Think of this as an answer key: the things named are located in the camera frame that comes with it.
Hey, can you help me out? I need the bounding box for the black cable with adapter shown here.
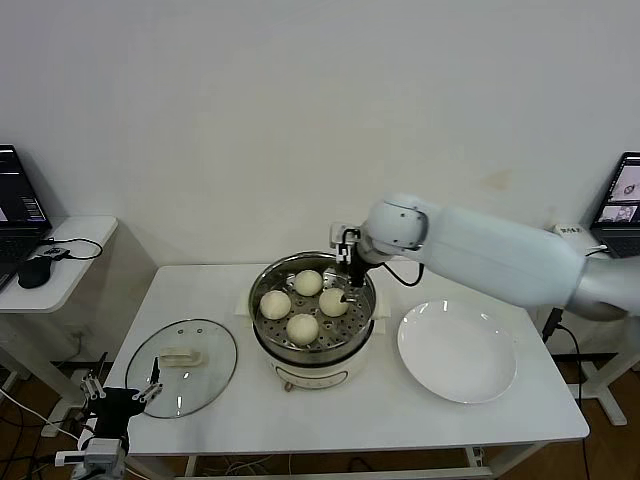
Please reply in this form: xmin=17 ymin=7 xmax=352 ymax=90
xmin=541 ymin=305 xmax=585 ymax=404

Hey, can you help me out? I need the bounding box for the white side desk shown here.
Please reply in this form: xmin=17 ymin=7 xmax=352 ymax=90
xmin=551 ymin=223 xmax=640 ymax=426
xmin=0 ymin=216 xmax=120 ymax=416

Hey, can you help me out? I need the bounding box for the stainless steel steamer basket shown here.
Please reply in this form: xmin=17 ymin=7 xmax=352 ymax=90
xmin=234 ymin=252 xmax=391 ymax=354

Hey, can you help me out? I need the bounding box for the black laptop with dark screen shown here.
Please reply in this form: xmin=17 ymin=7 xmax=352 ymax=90
xmin=0 ymin=144 xmax=54 ymax=294

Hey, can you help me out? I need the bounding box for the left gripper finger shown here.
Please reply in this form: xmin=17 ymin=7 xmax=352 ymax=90
xmin=132 ymin=356 xmax=165 ymax=404
xmin=81 ymin=352 xmax=109 ymax=400

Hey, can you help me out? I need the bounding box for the white round plate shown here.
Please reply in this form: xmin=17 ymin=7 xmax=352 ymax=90
xmin=397 ymin=299 xmax=517 ymax=405

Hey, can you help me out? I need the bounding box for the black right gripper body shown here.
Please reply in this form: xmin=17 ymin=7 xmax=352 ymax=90
xmin=344 ymin=227 xmax=370 ymax=266

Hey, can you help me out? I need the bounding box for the black computer mouse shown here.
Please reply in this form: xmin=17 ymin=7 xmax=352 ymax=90
xmin=17 ymin=257 xmax=52 ymax=290

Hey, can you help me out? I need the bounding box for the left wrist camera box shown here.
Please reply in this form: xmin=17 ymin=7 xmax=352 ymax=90
xmin=54 ymin=435 xmax=130 ymax=480

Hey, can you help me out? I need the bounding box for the glass lid with cream handle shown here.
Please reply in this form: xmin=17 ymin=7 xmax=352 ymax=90
xmin=125 ymin=319 xmax=239 ymax=419

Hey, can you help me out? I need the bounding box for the white steamed baozi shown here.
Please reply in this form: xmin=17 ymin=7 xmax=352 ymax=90
xmin=286 ymin=313 xmax=320 ymax=347
xmin=292 ymin=269 xmax=324 ymax=297
xmin=259 ymin=290 xmax=292 ymax=321
xmin=318 ymin=288 xmax=350 ymax=318

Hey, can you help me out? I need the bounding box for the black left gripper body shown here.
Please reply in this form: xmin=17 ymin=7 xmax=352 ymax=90
xmin=92 ymin=387 xmax=146 ymax=439

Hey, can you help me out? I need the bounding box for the grey laptop with pink screen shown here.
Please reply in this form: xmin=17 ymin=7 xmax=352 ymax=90
xmin=588 ymin=152 xmax=640 ymax=259

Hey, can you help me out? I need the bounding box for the white table leg frame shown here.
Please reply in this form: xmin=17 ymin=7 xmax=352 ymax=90
xmin=182 ymin=439 xmax=549 ymax=480

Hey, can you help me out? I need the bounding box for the cream electric cooker pot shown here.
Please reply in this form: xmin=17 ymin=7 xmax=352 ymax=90
xmin=242 ymin=317 xmax=387 ymax=394

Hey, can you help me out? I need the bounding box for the black usb hub with cable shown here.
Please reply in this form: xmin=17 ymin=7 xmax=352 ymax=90
xmin=37 ymin=237 xmax=105 ymax=264

